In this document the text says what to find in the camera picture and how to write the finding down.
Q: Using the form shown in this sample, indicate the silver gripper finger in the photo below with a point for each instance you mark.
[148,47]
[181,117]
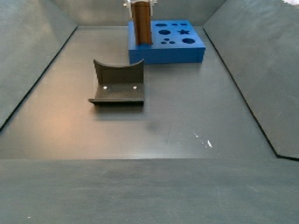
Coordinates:
[127,3]

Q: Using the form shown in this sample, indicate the brown arch peg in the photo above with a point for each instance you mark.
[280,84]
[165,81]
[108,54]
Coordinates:
[140,9]

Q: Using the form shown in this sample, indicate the blue shape sorter block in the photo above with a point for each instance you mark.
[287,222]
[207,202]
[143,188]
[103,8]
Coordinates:
[176,44]

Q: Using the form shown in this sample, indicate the black curved holder stand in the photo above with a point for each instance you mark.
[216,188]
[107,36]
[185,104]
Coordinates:
[120,83]

